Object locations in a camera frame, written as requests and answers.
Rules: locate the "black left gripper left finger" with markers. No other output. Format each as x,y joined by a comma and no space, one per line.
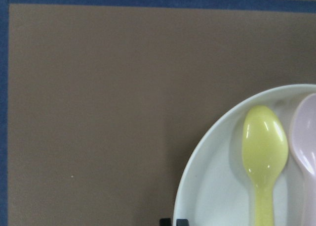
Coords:
165,222

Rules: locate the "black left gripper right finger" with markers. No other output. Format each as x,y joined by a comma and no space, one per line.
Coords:
182,222

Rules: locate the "white round plate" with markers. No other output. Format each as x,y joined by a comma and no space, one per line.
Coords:
214,189

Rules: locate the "yellow plastic spoon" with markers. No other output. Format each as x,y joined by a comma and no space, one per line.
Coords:
264,156

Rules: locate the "pink plastic spoon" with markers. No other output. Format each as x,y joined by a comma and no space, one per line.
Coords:
302,137

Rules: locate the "brown paper table cover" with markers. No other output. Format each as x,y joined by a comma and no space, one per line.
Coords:
102,102

